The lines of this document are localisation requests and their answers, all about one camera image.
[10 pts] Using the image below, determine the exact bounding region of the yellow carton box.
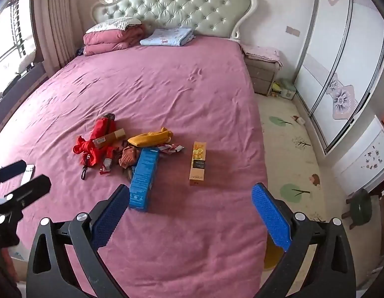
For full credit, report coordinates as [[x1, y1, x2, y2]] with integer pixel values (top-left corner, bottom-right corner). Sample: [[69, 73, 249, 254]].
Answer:
[[189, 141, 207, 187]]

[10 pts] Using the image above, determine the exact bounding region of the white sliding door wardrobe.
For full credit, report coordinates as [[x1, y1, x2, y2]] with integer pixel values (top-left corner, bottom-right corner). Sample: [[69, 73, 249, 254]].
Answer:
[[293, 0, 384, 154]]

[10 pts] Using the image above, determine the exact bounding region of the beige nightstand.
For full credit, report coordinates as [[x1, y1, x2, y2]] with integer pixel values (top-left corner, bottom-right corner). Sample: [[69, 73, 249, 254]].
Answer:
[[244, 59, 279, 96]]

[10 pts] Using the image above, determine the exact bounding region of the red zip pouch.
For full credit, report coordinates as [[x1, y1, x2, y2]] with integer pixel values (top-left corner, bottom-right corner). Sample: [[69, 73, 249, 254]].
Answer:
[[80, 113, 118, 181]]

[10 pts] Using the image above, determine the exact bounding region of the white flat device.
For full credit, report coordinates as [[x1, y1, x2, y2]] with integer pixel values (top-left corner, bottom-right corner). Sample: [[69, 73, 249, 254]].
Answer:
[[21, 164, 35, 187]]

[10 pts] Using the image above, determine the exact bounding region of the white pillow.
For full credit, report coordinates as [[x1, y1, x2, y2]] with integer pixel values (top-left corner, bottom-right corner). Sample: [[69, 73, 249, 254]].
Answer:
[[85, 17, 143, 34]]

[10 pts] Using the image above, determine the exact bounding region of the folded pink quilt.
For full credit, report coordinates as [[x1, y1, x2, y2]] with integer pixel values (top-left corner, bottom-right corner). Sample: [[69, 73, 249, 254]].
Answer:
[[83, 23, 146, 57]]

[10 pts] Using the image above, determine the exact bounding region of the yellow cloth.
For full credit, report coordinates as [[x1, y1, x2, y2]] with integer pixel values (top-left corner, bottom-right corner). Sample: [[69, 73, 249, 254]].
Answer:
[[127, 127, 174, 147]]

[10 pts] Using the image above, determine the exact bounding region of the dark round stool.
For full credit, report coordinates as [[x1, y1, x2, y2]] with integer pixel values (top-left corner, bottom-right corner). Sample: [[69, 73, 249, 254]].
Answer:
[[341, 188, 373, 230]]

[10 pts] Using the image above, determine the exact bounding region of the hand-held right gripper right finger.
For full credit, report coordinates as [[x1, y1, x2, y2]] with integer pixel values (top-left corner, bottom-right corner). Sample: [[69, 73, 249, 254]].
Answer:
[[252, 183, 357, 298]]

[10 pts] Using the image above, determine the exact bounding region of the pink cloth cover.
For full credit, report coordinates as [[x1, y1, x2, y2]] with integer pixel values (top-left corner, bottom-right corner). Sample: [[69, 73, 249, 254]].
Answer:
[[240, 45, 284, 67]]

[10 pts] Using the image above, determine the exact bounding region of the bed with pink sheet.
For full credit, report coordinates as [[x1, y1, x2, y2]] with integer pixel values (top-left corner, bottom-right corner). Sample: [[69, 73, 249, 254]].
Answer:
[[0, 0, 270, 298]]

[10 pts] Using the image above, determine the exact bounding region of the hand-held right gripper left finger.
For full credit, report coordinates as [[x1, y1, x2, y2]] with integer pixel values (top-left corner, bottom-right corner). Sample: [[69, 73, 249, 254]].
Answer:
[[26, 184, 132, 298]]

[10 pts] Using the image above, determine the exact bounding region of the amber rectangular bottle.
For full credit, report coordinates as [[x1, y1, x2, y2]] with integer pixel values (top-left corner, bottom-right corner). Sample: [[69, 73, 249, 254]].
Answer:
[[92, 128, 127, 149]]

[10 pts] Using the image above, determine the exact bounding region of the crumpled red white wrapper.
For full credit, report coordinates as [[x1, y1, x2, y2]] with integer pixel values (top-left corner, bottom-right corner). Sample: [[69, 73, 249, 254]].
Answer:
[[156, 143, 184, 155]]

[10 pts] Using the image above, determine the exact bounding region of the blue carton box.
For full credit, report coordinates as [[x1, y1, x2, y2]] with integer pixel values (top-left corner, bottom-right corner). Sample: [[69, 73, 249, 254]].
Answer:
[[129, 147, 160, 212]]

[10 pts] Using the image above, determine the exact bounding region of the cream tree print play mat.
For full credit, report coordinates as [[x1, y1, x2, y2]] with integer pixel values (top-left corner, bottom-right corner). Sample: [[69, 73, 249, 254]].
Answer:
[[254, 93, 376, 289]]

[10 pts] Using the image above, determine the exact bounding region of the window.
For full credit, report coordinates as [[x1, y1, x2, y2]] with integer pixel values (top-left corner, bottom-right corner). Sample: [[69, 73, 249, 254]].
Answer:
[[0, 0, 37, 78]]

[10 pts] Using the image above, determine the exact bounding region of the folded light blue blanket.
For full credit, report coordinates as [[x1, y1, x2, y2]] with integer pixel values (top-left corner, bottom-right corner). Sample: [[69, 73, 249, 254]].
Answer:
[[140, 28, 195, 46]]

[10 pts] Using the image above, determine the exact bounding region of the red cloth bag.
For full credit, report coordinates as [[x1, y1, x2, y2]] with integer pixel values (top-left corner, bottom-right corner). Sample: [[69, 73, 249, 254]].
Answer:
[[73, 135, 96, 157]]

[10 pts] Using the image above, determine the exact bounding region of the beige curtain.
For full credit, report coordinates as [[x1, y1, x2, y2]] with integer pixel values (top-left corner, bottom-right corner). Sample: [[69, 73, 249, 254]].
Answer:
[[33, 0, 87, 78]]

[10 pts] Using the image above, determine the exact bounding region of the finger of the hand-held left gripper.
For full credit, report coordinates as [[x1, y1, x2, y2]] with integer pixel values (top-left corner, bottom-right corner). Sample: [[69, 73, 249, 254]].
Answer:
[[4, 175, 52, 215], [0, 160, 27, 190]]

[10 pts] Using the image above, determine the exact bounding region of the pale green toy box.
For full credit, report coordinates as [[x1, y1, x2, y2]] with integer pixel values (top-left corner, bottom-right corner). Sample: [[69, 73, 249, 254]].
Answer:
[[280, 79, 297, 100]]

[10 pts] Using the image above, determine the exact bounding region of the white low cabinet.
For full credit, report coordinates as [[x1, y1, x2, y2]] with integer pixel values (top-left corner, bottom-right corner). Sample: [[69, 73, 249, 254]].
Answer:
[[332, 115, 384, 196]]

